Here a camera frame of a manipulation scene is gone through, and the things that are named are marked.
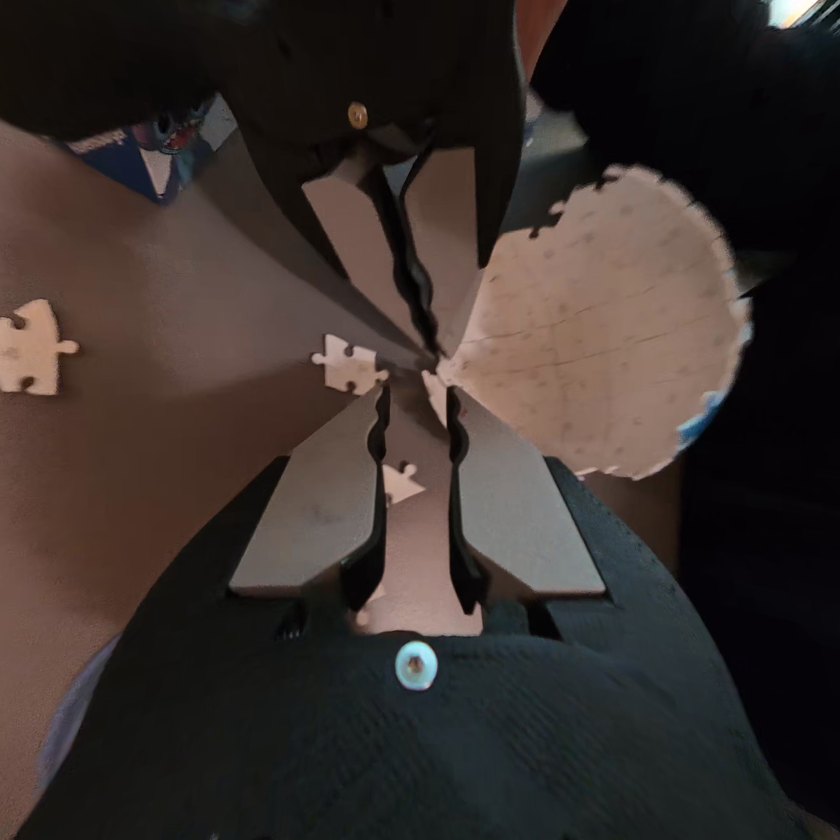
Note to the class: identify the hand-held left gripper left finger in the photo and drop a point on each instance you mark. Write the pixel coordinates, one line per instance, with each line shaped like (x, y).
(308, 518)

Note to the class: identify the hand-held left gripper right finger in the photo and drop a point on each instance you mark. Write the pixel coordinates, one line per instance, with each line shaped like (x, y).
(525, 525)

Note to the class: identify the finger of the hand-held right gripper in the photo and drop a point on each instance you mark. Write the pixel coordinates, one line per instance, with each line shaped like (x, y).
(358, 223)
(453, 216)

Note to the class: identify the white puzzle piece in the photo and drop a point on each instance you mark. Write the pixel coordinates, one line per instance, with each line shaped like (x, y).
(400, 484)
(348, 364)
(29, 348)

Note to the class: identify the partly built puzzle ball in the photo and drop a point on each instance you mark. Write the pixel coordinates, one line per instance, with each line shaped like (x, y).
(590, 341)

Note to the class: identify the printed puzzle box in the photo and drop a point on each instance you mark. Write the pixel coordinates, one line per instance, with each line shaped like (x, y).
(164, 164)

